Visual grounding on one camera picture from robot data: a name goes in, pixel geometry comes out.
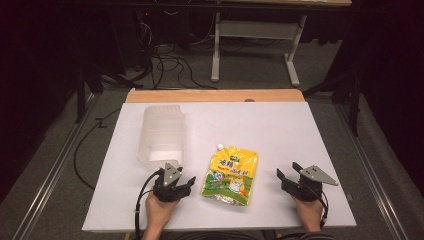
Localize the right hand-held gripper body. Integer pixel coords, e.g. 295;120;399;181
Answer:
282;165;339;203

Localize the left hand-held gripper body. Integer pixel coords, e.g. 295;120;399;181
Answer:
153;162;193;203

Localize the person's left hand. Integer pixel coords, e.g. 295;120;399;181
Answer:
145;192;181;231

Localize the person's right hand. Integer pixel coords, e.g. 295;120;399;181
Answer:
291;196;324;233

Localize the yellow spout pouch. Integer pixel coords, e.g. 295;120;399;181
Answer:
201;143;260;207

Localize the white table cover sheet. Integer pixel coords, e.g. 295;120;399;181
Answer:
81;101;357;233

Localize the translucent plastic container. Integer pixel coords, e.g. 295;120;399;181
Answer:
137;104;186;172

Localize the dark metal stand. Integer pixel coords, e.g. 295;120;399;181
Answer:
73;49;104;124
301;69;366;138

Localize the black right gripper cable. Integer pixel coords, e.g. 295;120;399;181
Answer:
308;185;330;230

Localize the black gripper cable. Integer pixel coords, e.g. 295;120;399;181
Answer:
133;169;162;240
308;185;330;230

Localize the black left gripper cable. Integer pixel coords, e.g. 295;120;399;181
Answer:
133;169;162;240

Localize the metal floor rail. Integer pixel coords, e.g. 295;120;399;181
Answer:
12;93;99;240
334;102;403;240

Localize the black floor cable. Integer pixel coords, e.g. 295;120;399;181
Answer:
73;108;122;192

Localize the tangle of black cables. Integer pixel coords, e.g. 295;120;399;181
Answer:
134;11;219;91

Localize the white metal desk frame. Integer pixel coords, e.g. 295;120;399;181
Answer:
210;0;353;88

